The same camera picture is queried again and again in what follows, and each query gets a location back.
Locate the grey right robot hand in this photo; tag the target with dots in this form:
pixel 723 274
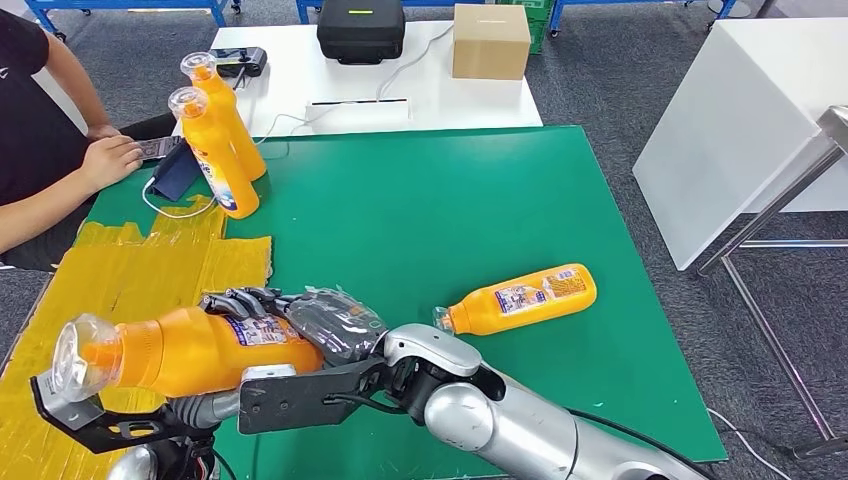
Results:
pixel 338 324

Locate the orange detergent bottle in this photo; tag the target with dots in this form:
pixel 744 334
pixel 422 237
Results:
pixel 185 358
pixel 523 298
pixel 218 172
pixel 225 99

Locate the white power strip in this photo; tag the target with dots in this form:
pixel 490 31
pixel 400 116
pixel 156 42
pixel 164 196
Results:
pixel 359 117

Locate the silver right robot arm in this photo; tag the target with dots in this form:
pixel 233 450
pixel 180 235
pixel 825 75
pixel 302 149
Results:
pixel 517 430

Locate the person's right forearm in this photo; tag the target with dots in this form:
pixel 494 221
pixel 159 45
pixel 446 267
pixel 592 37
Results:
pixel 40 212

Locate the person's left forearm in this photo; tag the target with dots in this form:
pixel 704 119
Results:
pixel 73 86

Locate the cardboard box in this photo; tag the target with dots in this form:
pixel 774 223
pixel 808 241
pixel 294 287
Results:
pixel 490 50

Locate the smartphone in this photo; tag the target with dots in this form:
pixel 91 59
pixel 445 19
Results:
pixel 159 147

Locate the metal frame stand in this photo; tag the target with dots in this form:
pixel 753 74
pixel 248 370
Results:
pixel 775 202

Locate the person's right hand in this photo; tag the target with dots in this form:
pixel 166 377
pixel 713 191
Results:
pixel 109 164

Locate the black carrying case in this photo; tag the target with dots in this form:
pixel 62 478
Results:
pixel 360 36

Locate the person's left hand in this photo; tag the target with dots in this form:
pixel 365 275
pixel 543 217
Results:
pixel 104 132

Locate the white table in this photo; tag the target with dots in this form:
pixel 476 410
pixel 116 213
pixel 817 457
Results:
pixel 298 76

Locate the grey round base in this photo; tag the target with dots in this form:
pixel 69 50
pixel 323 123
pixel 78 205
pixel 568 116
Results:
pixel 725 8

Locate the blue steel rack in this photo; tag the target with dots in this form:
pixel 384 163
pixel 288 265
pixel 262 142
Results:
pixel 129 5
pixel 303 11
pixel 554 20

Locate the person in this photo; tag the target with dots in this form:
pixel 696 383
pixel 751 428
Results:
pixel 33 119

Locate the tablet in blue case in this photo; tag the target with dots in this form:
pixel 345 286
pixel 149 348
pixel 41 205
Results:
pixel 173 175

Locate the white cabinet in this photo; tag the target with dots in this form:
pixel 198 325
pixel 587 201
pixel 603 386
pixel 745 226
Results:
pixel 729 129

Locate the green plastic crate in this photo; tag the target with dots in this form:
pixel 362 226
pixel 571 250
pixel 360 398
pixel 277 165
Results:
pixel 540 23

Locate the black remote controller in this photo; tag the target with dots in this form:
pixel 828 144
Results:
pixel 248 60

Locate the yellow tape patch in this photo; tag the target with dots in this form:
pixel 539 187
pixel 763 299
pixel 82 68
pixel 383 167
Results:
pixel 132 265

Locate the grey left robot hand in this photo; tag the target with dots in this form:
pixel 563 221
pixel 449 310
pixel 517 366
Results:
pixel 205 411

